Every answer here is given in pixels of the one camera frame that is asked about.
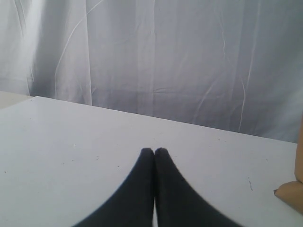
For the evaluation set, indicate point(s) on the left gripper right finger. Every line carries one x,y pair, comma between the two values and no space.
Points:
177,203

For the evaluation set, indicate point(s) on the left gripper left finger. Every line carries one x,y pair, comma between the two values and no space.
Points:
132,204

